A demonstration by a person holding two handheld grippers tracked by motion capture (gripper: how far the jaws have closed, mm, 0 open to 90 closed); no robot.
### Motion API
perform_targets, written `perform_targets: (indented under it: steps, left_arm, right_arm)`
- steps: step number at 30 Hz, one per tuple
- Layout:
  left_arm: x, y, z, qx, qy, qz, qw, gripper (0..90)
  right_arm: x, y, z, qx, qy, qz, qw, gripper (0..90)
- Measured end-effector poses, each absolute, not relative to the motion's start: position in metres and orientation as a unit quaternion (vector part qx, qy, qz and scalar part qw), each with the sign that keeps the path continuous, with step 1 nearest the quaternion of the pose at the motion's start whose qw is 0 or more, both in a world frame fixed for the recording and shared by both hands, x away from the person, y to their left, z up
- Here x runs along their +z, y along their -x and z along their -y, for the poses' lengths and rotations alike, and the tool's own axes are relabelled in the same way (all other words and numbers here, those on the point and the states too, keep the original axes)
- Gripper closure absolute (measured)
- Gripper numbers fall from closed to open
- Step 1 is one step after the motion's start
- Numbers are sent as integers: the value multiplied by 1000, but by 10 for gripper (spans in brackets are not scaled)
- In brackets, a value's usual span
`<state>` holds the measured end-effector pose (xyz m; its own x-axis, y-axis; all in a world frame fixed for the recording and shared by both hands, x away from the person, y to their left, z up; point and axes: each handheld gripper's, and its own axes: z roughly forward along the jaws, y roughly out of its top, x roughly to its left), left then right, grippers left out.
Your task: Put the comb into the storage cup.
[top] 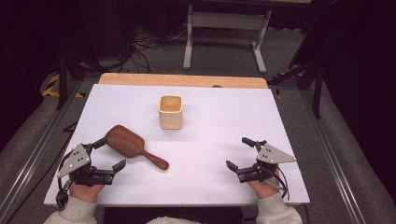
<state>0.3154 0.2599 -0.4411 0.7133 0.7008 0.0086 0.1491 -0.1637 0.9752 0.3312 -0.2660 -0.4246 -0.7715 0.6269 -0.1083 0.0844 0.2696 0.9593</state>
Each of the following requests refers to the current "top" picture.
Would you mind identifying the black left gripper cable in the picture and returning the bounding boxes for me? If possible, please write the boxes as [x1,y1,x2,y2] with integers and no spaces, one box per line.
[55,155,75,209]

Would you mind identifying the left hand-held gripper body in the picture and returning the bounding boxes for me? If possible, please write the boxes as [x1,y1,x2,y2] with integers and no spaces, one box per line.
[56,143,116,188]

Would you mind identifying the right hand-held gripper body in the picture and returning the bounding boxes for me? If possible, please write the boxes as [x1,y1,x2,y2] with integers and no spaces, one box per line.
[236,143,297,185]

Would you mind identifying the person's right hand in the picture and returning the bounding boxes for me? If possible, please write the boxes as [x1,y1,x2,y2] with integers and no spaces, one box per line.
[247,172,282,200]

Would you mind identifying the yellow black hazard tape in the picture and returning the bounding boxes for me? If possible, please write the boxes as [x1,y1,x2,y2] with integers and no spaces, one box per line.
[41,73,86,99]

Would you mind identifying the grey metal table frame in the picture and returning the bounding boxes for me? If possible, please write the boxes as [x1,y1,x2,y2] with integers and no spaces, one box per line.
[182,3,273,75]

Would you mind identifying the white board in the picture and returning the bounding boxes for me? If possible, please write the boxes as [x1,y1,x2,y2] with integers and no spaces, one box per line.
[44,83,311,207]

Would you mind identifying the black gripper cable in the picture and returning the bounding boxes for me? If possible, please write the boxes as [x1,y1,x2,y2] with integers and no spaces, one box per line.
[270,166,290,201]
[55,155,75,209]

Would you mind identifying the black floor cables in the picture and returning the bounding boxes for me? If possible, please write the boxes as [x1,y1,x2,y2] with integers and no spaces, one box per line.
[102,27,188,74]

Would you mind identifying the person's left hand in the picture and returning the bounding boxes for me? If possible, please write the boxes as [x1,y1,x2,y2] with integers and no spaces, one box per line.
[68,182,106,203]

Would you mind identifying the black metal stand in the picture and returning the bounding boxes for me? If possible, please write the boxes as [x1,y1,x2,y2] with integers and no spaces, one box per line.
[267,59,325,119]
[55,52,104,110]

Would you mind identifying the person's torso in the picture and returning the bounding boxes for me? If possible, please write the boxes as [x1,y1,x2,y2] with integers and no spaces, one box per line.
[104,206,244,224]

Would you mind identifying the beige square cup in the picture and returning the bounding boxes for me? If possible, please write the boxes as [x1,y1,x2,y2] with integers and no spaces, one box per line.
[158,94,184,131]

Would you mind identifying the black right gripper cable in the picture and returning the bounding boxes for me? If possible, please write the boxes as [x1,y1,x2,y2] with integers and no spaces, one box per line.
[270,166,290,201]

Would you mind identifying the aluminium floor rail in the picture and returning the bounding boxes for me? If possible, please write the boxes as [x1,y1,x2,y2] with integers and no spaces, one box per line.
[0,81,83,224]
[300,90,367,224]

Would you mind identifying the brown wooden hairbrush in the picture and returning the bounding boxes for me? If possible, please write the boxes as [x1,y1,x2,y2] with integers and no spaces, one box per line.
[104,124,170,171]

